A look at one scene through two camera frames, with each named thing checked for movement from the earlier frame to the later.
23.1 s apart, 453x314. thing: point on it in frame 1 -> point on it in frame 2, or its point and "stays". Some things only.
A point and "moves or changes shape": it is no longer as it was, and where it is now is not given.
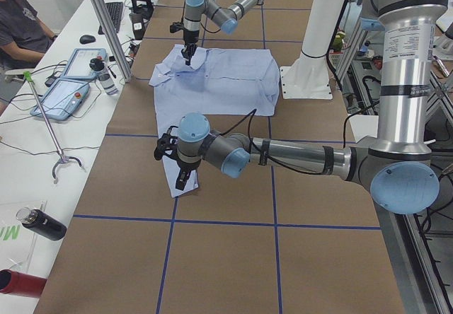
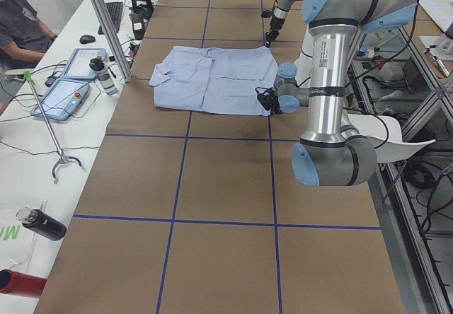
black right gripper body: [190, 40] -> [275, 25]
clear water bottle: [105, 78] stays
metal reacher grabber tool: [29, 79] stays
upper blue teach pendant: [78, 65] stays
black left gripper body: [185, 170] -> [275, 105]
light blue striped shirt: [219, 82] moves or changes shape
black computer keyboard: [115, 10] stays
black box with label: [138, 25] stays
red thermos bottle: [17, 283] stays
